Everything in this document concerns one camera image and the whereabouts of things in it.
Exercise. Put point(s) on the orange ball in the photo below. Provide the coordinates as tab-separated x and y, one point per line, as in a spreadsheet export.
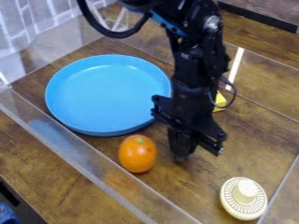
138	153

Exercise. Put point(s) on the yellow butter box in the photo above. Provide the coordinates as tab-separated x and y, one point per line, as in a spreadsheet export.
221	102

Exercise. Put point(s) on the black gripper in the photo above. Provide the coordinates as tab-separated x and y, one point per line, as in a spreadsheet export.
187	114

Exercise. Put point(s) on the blue round tray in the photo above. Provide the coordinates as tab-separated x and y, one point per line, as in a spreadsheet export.
100	95

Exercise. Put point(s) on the clear acrylic enclosure wall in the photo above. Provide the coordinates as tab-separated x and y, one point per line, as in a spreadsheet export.
66	173

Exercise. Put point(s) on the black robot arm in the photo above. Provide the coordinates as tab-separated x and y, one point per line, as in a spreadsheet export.
194	27

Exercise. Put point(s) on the blue object at corner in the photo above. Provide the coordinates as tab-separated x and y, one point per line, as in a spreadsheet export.
7	215

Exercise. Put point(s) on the cream round lid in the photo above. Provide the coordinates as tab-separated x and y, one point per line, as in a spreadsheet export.
243	198

